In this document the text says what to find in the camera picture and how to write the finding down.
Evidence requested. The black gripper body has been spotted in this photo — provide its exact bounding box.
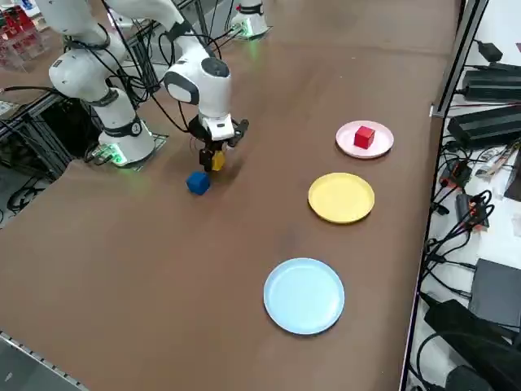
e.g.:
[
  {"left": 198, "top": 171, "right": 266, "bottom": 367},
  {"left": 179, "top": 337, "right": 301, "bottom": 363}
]
[{"left": 189, "top": 115, "right": 250, "bottom": 152}]

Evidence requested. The black bag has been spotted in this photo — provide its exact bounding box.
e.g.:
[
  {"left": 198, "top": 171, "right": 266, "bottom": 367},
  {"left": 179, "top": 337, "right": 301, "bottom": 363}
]
[{"left": 422, "top": 299, "right": 521, "bottom": 391}]

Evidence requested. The clear acrylic rack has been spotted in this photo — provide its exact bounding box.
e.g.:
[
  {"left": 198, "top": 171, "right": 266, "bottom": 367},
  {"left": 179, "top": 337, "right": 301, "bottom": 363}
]
[{"left": 0, "top": 0, "right": 53, "bottom": 73}]

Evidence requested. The dark aluminium frame stand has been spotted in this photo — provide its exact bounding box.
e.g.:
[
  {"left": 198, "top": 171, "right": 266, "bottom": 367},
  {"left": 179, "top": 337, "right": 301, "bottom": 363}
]
[{"left": 0, "top": 87, "right": 103, "bottom": 182}]

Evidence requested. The red and black device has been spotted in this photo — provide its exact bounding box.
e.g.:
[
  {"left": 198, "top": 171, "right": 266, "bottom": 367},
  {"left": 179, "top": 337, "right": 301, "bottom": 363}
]
[
  {"left": 441, "top": 160, "right": 474, "bottom": 189},
  {"left": 455, "top": 193, "right": 491, "bottom": 233}
]

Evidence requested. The white plate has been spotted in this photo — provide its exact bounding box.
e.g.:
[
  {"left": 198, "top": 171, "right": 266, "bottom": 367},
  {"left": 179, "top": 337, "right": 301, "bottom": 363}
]
[{"left": 335, "top": 120, "right": 395, "bottom": 160}]

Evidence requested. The flat black box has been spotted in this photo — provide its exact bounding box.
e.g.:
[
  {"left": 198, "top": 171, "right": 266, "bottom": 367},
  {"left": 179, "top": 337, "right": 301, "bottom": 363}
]
[{"left": 467, "top": 258, "right": 521, "bottom": 327}]

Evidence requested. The black cable bundle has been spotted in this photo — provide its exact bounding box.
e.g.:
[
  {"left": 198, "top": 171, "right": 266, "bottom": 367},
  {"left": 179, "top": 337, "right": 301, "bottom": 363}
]
[{"left": 418, "top": 189, "right": 497, "bottom": 288}]

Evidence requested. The small black power adapter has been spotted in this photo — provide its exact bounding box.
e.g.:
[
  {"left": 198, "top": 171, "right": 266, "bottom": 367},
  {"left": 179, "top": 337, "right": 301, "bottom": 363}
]
[{"left": 476, "top": 39, "right": 505, "bottom": 63}]

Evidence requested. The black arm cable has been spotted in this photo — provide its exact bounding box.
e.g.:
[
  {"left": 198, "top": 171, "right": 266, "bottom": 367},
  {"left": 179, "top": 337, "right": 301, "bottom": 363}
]
[{"left": 99, "top": 0, "right": 229, "bottom": 142}]

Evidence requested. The aluminium profile post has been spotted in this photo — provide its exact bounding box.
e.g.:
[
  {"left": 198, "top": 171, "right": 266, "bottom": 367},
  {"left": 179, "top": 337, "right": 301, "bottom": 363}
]
[{"left": 430, "top": 0, "right": 490, "bottom": 118}]

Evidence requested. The blue cube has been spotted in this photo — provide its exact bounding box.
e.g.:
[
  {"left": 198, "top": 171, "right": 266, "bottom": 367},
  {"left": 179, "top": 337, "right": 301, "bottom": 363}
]
[{"left": 186, "top": 171, "right": 211, "bottom": 197}]

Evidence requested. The red cube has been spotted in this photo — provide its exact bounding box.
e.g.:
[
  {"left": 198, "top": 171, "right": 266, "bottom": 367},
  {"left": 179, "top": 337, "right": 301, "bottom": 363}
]
[{"left": 353, "top": 125, "right": 376, "bottom": 150}]

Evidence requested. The aluminium frame rail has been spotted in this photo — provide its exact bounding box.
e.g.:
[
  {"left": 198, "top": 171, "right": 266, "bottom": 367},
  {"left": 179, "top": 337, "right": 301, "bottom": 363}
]
[{"left": 0, "top": 332, "right": 89, "bottom": 391}]

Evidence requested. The long black power brick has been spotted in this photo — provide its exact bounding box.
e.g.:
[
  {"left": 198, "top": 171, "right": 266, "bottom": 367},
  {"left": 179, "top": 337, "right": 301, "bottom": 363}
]
[{"left": 447, "top": 103, "right": 521, "bottom": 148}]

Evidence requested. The yellow plate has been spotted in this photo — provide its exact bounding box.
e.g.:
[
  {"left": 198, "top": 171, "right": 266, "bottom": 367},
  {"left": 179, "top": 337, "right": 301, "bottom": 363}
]
[{"left": 308, "top": 172, "right": 375, "bottom": 225}]

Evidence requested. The light blue plate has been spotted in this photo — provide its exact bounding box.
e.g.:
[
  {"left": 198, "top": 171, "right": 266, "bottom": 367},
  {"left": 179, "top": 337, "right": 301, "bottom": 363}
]
[{"left": 263, "top": 257, "right": 346, "bottom": 336}]

